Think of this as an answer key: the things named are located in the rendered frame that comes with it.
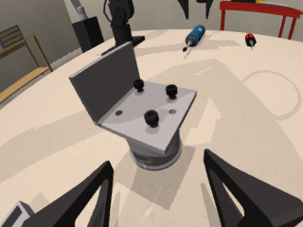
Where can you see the blue electric screwdriver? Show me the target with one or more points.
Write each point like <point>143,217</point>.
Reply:
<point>193,38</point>

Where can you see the red screwdriver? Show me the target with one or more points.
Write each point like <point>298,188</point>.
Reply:
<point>250,39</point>

